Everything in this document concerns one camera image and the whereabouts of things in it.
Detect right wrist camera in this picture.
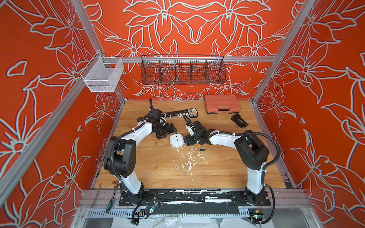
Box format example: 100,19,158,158
183,116,196,136

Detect white wire mesh basket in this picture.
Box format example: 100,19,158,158
81,52,125,92

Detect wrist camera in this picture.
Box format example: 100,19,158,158
183,116,196,136
137,98,166,124

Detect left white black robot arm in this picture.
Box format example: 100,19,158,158
103,121,177,199

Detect black white hand tool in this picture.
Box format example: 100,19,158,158
165,108,199,118

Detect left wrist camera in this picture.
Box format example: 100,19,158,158
137,98,166,124

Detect red plastic tool case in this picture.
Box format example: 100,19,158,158
204,95,240,114

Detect green handled screwdriver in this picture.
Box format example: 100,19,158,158
106,192,116,213

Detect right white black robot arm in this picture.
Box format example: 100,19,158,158
184,121,280,205

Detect small black holder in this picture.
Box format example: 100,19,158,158
231,114,249,128

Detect black wire wall basket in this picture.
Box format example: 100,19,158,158
140,54,227,86

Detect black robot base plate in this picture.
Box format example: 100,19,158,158
118,189,271,206

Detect white alarm device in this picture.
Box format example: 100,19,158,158
170,133,185,148

